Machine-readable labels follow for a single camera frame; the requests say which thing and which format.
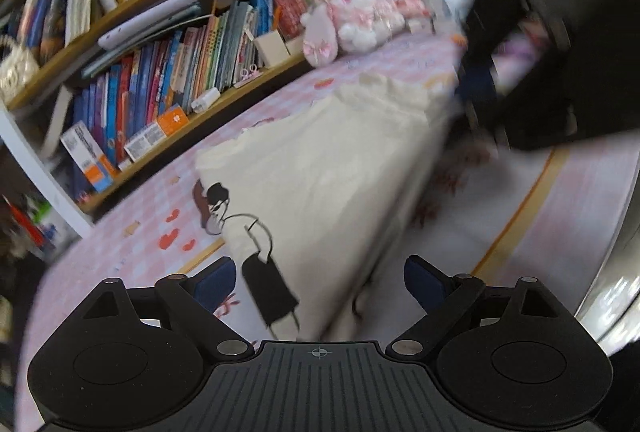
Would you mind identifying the cream t-shirt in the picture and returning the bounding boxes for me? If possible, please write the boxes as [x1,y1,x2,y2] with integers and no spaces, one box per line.
[193,74,454,341]

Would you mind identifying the pink checkered tablecloth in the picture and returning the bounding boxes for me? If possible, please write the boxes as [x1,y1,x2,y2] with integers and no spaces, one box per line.
[14,26,640,432]

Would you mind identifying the lying white orange toothpaste box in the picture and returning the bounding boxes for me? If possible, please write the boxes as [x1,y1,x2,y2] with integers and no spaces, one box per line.
[125,105,189,162]

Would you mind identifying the red hanging tassel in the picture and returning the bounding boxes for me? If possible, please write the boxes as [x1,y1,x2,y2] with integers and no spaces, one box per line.
[2,196,46,248]

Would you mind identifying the white charger block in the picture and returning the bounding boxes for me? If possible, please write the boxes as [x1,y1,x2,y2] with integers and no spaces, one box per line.
[191,88,221,114]

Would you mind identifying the tall white orange toothpaste box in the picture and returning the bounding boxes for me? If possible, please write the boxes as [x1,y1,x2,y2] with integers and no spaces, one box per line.
[61,121,116,192]

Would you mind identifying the row of colourful books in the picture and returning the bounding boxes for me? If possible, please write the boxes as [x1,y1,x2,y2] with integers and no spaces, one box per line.
[74,0,312,166]

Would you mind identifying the pink white plush toy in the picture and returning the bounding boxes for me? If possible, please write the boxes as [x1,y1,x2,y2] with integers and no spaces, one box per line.
[300,0,406,68]

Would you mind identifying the cream square pen holder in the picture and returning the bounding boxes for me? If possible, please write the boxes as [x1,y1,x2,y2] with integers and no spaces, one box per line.
[254,30,291,68]

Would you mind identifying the white tablet on books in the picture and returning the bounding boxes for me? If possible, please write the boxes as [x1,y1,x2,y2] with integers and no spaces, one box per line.
[98,0,198,51]

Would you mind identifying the wooden bookshelf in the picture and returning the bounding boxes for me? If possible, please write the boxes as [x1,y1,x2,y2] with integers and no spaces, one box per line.
[0,0,381,238]

